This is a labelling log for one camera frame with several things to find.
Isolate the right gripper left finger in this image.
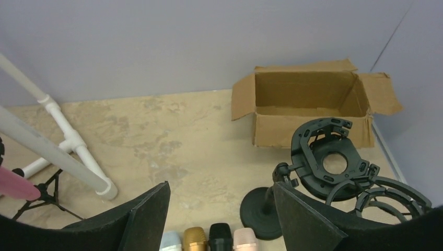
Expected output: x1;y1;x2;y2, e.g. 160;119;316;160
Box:
1;181;171;250

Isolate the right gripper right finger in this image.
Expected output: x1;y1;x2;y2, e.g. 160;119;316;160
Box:
273;182;442;250

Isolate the white microphone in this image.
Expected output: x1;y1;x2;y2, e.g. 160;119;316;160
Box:
159;231;182;251

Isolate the gold microphone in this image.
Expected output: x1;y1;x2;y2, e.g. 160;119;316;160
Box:
183;226;207;251

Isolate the round base mic stand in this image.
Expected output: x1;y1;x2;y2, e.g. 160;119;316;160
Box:
240;117;380;240

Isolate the peach pink microphone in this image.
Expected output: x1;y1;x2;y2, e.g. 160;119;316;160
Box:
233;227;259;251

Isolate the tripod mic stand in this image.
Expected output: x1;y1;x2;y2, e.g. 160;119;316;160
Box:
325;176;433;223
0;136;86;221

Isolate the black orange-tipped microphone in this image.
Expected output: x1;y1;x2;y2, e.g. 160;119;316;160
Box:
208;223;233;251

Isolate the cardboard box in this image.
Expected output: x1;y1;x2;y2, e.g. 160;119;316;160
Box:
231;59;403;148

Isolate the white PVC pipe frame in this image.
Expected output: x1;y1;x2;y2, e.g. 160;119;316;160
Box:
1;55;118;200

